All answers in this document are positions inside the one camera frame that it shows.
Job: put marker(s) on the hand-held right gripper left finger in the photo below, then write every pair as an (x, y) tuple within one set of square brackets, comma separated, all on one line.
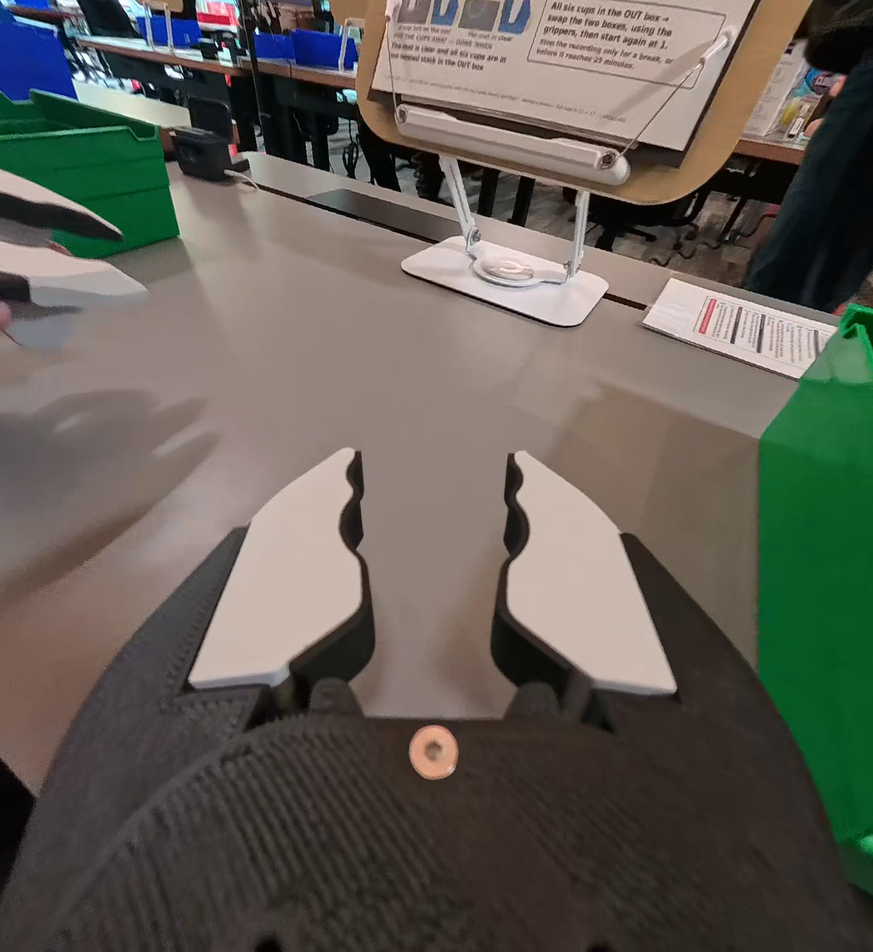
[(287, 587)]

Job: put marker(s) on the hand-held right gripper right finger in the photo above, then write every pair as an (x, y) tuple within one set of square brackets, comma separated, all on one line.
[(585, 595)]

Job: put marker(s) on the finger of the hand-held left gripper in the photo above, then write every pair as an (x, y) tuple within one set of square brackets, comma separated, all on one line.
[(72, 279), (5, 186)]

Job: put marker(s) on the black desktop device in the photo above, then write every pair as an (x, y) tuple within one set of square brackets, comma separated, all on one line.
[(198, 152)]

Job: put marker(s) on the printed instruction sheet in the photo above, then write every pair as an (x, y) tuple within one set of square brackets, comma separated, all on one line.
[(592, 82)]

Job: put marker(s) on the wooden top desk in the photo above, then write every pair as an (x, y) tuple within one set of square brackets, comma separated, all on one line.
[(183, 63)]

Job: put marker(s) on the wooden document stand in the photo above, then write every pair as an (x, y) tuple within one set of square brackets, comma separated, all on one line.
[(510, 290)]

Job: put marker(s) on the white cardboard box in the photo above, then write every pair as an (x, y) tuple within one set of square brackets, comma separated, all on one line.
[(774, 89)]

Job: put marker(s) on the black office chair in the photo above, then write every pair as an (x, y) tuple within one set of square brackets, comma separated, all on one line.
[(652, 216)]

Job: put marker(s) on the laminated paper sheet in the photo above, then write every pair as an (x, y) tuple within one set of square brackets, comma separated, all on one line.
[(734, 327)]

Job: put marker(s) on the green plastic bin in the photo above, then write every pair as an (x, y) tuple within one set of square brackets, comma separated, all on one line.
[(94, 171), (838, 595)]

